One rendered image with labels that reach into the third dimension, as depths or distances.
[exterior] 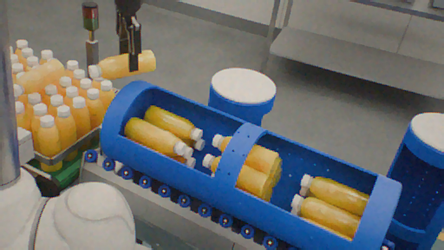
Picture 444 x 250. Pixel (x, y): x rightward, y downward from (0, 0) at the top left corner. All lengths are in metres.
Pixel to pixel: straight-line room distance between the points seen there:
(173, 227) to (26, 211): 0.67
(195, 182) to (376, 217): 0.50
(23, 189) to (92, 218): 0.15
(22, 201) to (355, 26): 4.11
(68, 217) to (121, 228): 0.10
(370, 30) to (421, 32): 0.43
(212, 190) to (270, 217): 0.18
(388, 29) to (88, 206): 4.08
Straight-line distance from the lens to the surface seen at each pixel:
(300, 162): 1.53
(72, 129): 1.68
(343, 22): 4.77
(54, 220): 0.99
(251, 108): 1.90
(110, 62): 1.48
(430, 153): 1.97
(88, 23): 2.04
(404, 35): 4.78
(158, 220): 1.59
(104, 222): 0.95
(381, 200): 1.29
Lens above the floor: 2.03
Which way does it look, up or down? 36 degrees down
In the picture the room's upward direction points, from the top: 9 degrees clockwise
